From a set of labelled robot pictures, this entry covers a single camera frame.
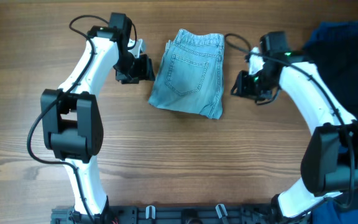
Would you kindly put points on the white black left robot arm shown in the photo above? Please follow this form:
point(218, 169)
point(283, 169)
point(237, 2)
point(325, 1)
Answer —
point(70, 117)

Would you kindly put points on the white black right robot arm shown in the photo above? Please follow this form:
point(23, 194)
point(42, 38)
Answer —
point(329, 168)

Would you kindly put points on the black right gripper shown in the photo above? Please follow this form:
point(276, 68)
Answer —
point(244, 89)

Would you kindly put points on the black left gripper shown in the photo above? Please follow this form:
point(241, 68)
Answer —
point(144, 73)

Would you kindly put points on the light blue denim shorts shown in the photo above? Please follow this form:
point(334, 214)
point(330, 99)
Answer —
point(190, 78)

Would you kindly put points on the dark blue garment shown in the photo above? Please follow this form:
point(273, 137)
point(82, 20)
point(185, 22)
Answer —
point(329, 212)

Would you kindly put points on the black garment with white print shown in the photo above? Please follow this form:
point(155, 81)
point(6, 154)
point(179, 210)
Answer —
point(336, 56)

